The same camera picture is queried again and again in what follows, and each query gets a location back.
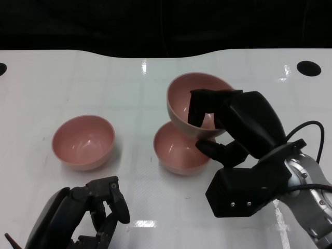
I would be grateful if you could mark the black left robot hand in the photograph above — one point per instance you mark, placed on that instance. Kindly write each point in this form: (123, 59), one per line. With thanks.
(59, 212)

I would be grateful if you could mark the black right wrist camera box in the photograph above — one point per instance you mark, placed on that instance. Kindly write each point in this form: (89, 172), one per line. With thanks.
(233, 189)

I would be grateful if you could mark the pink bowl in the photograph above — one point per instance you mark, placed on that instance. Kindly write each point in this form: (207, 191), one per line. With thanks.
(83, 142)
(173, 153)
(181, 98)

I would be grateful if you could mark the black backdrop cloth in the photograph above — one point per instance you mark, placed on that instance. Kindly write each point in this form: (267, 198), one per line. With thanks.
(103, 23)

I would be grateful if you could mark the black round table hole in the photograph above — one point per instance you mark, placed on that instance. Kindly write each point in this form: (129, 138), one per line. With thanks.
(2, 69)
(308, 68)

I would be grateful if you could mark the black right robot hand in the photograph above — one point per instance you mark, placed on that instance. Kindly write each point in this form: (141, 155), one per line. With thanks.
(254, 124)

